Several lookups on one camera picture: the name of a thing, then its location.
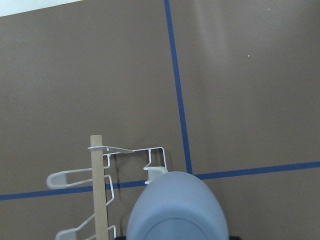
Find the light blue plastic cup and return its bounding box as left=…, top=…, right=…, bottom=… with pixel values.
left=126, top=171, right=229, bottom=240

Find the white wire cup holder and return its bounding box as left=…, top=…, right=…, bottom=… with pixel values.
left=46, top=135, right=168, bottom=240

